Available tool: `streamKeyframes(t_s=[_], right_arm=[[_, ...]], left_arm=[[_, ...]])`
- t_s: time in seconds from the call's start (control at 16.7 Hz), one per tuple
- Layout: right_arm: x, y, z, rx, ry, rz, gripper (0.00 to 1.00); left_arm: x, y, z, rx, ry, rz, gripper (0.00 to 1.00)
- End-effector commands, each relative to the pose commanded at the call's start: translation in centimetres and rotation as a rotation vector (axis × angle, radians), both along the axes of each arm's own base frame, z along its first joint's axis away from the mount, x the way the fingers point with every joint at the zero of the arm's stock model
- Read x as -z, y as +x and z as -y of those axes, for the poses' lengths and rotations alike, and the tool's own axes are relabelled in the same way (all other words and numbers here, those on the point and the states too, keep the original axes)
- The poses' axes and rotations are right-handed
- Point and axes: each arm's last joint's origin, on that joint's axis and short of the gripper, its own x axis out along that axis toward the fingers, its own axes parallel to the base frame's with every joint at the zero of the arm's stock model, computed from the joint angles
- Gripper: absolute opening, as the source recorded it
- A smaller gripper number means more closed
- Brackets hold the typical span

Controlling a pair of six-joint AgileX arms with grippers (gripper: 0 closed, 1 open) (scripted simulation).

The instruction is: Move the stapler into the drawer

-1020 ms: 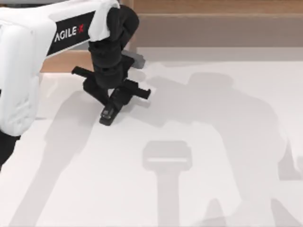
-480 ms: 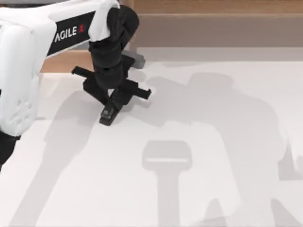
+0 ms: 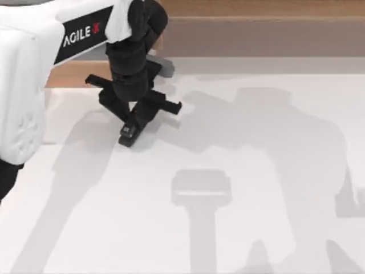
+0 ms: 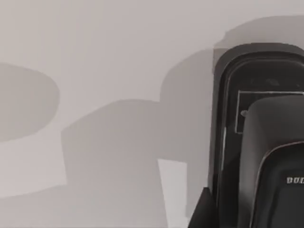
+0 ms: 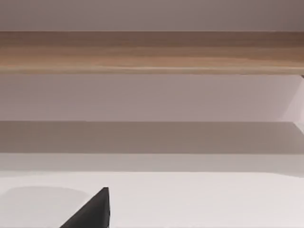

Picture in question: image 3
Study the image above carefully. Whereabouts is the black stapler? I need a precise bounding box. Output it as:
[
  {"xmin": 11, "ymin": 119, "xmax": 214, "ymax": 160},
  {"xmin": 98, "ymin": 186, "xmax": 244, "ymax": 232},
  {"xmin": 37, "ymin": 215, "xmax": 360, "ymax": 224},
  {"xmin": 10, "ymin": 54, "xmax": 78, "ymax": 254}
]
[{"xmin": 117, "ymin": 122, "xmax": 149, "ymax": 148}]

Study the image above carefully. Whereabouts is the pale wooden drawer front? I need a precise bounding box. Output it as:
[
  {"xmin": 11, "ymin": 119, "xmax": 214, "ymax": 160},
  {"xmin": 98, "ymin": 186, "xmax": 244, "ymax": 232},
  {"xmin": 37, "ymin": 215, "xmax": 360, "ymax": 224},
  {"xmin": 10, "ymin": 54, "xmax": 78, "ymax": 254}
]
[{"xmin": 44, "ymin": 58, "xmax": 112, "ymax": 90}]

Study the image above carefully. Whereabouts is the wooden cabinet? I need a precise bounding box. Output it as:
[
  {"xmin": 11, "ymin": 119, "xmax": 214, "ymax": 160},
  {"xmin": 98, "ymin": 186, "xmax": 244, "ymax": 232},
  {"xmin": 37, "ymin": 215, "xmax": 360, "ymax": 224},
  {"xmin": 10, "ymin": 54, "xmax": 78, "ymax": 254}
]
[{"xmin": 155, "ymin": 0, "xmax": 365, "ymax": 58}]

